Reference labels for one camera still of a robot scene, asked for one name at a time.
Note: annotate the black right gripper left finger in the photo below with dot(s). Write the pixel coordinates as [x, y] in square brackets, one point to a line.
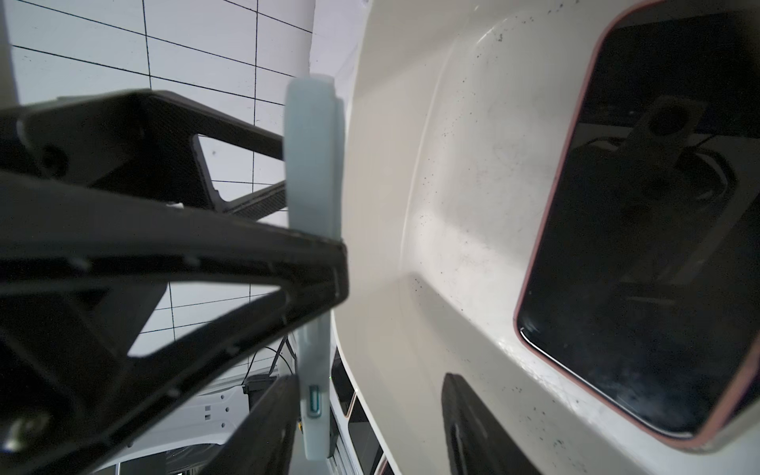
[263, 443]

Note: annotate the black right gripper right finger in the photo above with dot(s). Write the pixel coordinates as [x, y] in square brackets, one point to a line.
[476, 442]

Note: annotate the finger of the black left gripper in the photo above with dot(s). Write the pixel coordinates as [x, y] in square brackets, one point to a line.
[140, 143]
[79, 265]

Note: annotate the pink case phone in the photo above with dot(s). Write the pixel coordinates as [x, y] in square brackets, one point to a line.
[384, 467]
[364, 440]

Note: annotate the pink stack phone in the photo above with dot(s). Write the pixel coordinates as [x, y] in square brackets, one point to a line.
[643, 288]

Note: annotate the white plastic storage box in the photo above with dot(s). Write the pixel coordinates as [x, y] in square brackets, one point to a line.
[461, 113]

